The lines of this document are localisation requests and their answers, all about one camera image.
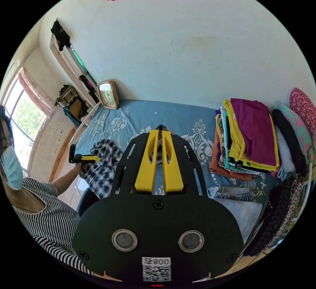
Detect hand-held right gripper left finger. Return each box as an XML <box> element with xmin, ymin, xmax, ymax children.
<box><xmin>134</xmin><ymin>129</ymin><xmax>159</xmax><ymax>193</ymax></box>

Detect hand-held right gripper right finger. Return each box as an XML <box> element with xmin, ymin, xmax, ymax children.
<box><xmin>161</xmin><ymin>131</ymin><xmax>185</xmax><ymax>194</ymax></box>

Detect black and white checkered pants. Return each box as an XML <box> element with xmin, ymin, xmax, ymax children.
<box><xmin>80</xmin><ymin>124</ymin><xmax>179</xmax><ymax>200</ymax></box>

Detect person's left forearm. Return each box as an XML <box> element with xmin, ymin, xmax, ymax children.
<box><xmin>50</xmin><ymin>167</ymin><xmax>80</xmax><ymax>191</ymax></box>

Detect person's left hand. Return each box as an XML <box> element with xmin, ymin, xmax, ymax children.
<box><xmin>73</xmin><ymin>162</ymin><xmax>87</xmax><ymax>179</ymax></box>

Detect bed with blue printed sheet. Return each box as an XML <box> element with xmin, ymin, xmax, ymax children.
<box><xmin>70</xmin><ymin>99</ymin><xmax>313</xmax><ymax>257</ymax></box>

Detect shelf with household items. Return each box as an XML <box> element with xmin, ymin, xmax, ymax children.
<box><xmin>54</xmin><ymin>84</ymin><xmax>91</xmax><ymax>127</ymax></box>

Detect striped garment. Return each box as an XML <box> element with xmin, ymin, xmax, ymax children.
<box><xmin>207</xmin><ymin>186</ymin><xmax>255</xmax><ymax>202</ymax></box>

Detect wooden table clock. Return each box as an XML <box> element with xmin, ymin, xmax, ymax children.
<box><xmin>96</xmin><ymin>80</ymin><xmax>120</xmax><ymax>110</ymax></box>

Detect person's body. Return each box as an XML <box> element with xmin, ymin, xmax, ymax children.
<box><xmin>0</xmin><ymin>105</ymin><xmax>100</xmax><ymax>277</ymax></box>

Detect window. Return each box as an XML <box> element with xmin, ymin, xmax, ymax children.
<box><xmin>1</xmin><ymin>76</ymin><xmax>48</xmax><ymax>172</ymax></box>

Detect pink curtain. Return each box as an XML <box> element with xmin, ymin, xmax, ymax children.
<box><xmin>18</xmin><ymin>66</ymin><xmax>56</xmax><ymax>120</ymax></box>

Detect grey folded cloth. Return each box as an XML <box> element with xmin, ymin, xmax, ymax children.
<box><xmin>214</xmin><ymin>196</ymin><xmax>264</xmax><ymax>243</ymax></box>

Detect pile of clothes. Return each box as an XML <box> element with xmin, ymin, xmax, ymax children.
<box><xmin>209</xmin><ymin>98</ymin><xmax>281</xmax><ymax>181</ymax></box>

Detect wooden cupboard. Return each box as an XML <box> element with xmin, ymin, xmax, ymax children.
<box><xmin>49</xmin><ymin>18</ymin><xmax>102</xmax><ymax>108</ymax></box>

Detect white rolled blanket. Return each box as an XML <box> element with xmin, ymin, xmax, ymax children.
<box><xmin>273</xmin><ymin>125</ymin><xmax>296</xmax><ymax>181</ymax></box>

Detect dark floral cloth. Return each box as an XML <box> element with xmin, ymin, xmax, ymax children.
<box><xmin>243</xmin><ymin>177</ymin><xmax>304</xmax><ymax>257</ymax></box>

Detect black cushion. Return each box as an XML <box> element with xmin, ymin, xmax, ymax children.
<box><xmin>272</xmin><ymin>108</ymin><xmax>308</xmax><ymax>178</ymax></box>

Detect teal and pink pillow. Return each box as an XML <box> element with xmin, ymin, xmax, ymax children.
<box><xmin>275</xmin><ymin>101</ymin><xmax>314</xmax><ymax>164</ymax></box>

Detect red floral pillow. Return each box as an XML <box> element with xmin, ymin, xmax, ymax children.
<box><xmin>289</xmin><ymin>87</ymin><xmax>316</xmax><ymax>136</ymax></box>

